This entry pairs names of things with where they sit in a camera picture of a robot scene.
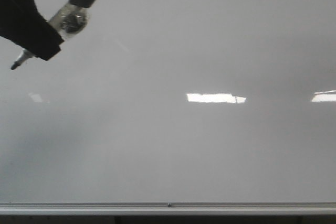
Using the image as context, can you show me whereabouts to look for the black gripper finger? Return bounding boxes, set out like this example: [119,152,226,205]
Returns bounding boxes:
[1,0,64,61]
[49,0,96,40]

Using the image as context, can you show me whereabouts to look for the white whiteboard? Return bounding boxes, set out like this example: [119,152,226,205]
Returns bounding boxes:
[1,0,335,202]

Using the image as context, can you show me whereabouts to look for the aluminium whiteboard tray rail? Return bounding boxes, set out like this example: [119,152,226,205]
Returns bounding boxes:
[1,202,335,216]

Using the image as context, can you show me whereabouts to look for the black whiteboard marker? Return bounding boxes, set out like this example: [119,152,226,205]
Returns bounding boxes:
[10,49,35,70]

